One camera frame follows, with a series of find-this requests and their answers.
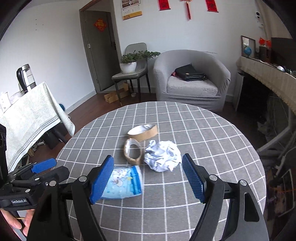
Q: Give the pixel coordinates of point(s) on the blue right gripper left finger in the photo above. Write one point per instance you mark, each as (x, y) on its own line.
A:
(99, 177)

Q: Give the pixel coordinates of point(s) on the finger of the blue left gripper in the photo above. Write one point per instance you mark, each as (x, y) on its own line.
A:
(59, 174)
(43, 166)

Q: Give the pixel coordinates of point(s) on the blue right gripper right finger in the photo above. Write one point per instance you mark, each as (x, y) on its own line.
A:
(194, 176)

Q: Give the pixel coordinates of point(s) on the blue wet wipes packet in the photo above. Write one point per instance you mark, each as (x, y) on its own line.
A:
(124, 183)

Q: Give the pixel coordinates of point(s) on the white paper ball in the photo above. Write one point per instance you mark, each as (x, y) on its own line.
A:
(162, 156)

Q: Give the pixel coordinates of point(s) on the brown paper bowl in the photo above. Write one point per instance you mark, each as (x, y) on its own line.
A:
(143, 132)

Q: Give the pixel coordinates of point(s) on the person's left hand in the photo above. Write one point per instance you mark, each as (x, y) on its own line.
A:
(14, 223)

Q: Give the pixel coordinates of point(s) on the grey checked round tablecloth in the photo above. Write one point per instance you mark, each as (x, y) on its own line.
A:
(148, 196)

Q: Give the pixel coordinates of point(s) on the white patterned tablecloth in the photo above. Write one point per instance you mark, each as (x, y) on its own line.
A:
(28, 119)

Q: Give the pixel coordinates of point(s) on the cardboard box on floor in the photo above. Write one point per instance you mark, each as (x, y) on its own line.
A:
(113, 96)

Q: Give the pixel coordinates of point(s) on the electric glass kettle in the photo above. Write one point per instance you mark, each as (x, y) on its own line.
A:
(25, 78)

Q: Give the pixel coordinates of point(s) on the grey armchair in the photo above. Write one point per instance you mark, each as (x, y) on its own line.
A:
(209, 93)

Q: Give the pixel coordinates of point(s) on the grey dining chair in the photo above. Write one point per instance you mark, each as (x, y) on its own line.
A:
(141, 70)

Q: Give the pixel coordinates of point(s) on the potted green plant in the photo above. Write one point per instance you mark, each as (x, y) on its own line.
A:
(128, 61)

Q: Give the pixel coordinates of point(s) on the black handbag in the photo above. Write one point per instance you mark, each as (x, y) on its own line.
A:
(189, 73)

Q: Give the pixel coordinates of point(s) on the beige lace desk cloth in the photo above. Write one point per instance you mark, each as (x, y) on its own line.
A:
(281, 83)

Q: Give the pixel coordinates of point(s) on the small blue globe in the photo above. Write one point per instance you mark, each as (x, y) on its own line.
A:
(247, 51)

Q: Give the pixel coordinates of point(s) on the red fu door sticker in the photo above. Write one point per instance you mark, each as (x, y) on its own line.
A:
(100, 24)

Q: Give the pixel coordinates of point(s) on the framed picture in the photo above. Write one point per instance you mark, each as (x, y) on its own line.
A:
(246, 41)

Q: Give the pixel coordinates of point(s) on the grey door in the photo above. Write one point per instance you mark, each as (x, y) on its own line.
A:
(100, 47)

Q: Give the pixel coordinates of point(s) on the small red flags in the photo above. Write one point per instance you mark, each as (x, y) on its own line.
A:
(264, 42)

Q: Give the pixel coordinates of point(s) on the black monitor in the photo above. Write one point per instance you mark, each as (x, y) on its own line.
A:
(283, 52)

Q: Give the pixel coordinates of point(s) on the red Chinese knot ornament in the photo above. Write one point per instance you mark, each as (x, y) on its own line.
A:
(187, 4)

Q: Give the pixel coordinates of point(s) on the wall calendar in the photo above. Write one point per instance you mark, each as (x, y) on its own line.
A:
(130, 9)

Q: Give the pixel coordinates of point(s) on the left red wall scroll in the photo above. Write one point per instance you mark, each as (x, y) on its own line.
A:
(164, 5)

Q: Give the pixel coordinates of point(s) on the red wall scroll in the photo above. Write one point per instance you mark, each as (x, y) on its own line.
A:
(211, 6)
(164, 5)

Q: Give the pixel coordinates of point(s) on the right red wall scroll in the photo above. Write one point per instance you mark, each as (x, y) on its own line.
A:
(211, 6)

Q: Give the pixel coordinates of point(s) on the white security camera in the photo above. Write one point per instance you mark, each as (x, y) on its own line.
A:
(258, 17)

